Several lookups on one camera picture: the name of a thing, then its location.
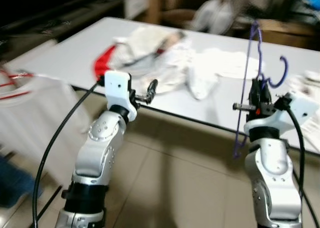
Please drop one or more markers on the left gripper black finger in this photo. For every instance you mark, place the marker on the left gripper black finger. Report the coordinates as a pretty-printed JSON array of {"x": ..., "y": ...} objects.
[{"x": 152, "y": 89}]

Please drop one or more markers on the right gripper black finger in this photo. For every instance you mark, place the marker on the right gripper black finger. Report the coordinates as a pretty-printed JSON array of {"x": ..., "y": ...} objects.
[
  {"x": 255, "y": 88},
  {"x": 265, "y": 88}
]

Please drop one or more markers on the purple hanger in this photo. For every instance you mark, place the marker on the purple hanger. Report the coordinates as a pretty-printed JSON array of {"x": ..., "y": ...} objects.
[{"x": 259, "y": 48}]

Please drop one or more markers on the plain white t-shirt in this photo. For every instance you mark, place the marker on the plain white t-shirt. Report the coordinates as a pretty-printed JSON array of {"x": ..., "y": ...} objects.
[
  {"x": 40, "y": 123},
  {"x": 310, "y": 85}
]

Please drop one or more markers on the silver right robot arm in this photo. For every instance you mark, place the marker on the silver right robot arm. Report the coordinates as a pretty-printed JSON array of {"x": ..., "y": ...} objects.
[{"x": 272, "y": 178}]

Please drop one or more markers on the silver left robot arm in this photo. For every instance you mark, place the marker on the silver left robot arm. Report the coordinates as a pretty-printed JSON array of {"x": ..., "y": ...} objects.
[{"x": 100, "y": 143}]

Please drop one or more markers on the red hanger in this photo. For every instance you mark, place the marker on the red hanger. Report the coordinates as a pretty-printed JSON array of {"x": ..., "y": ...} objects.
[{"x": 15, "y": 74}]

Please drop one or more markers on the red garment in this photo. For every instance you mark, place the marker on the red garment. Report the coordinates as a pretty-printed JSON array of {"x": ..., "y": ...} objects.
[{"x": 104, "y": 63}]

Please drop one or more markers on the off-white jacket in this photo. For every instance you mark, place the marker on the off-white jacket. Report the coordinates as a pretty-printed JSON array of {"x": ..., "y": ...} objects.
[{"x": 140, "y": 43}]

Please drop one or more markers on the grey pillow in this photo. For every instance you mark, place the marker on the grey pillow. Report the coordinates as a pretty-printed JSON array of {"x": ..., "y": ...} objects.
[
  {"x": 225, "y": 23},
  {"x": 206, "y": 13}
]

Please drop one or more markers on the white drawer unit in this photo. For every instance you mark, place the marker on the white drawer unit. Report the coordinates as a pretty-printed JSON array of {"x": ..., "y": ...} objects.
[{"x": 136, "y": 4}]

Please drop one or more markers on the grey palm trunk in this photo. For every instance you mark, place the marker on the grey palm trunk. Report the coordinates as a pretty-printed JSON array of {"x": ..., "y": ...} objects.
[{"x": 255, "y": 0}]

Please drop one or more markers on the black tv stand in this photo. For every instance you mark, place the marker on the black tv stand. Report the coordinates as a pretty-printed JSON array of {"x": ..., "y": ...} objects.
[{"x": 60, "y": 8}]

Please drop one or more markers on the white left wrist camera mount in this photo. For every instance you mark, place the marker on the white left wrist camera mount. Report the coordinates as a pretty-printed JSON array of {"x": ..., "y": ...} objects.
[{"x": 117, "y": 85}]

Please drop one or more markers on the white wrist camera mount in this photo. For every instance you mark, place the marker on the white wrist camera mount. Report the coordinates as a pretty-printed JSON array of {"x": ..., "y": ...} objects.
[
  {"x": 117, "y": 85},
  {"x": 302, "y": 105}
]

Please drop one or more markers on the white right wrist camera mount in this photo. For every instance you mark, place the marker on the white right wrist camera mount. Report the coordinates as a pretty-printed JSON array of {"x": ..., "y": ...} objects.
[{"x": 302, "y": 105}]

